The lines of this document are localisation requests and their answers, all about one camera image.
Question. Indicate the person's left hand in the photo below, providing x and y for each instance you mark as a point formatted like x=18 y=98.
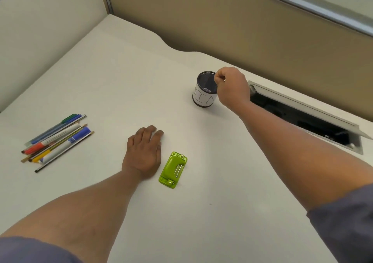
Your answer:
x=142 y=155

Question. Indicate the person's right hand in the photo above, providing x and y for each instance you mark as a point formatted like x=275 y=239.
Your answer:
x=233 y=88

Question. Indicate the green hole punch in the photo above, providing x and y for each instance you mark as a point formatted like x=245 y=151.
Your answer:
x=173 y=169

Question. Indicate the pile of pens and pencils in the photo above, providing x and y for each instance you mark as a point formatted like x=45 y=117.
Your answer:
x=77 y=134

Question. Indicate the green capped pen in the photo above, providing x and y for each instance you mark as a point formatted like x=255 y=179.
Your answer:
x=70 y=117

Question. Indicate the yellow barrel pen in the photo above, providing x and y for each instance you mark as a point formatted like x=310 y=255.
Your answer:
x=40 y=157

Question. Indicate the white marker red end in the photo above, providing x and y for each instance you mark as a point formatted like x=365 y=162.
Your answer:
x=33 y=148

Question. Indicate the person's left forearm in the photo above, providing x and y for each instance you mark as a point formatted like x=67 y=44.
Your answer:
x=81 y=210

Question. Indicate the person's right forearm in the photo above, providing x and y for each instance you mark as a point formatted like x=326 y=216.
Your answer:
x=306 y=160

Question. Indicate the person's left grey sleeve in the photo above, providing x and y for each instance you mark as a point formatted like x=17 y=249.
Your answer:
x=29 y=251

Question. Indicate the person's grey sleeve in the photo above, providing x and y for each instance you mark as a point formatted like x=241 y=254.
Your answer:
x=29 y=251
x=346 y=227

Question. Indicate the person's right grey sleeve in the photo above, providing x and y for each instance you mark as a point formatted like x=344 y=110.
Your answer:
x=346 y=227

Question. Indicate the black mesh pen cup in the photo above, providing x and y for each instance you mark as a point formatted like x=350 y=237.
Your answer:
x=204 y=98

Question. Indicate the beige cubicle partition panel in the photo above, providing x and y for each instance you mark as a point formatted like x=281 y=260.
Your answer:
x=233 y=24

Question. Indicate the cream rounded desk divider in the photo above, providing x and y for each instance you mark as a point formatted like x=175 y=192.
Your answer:
x=38 y=38

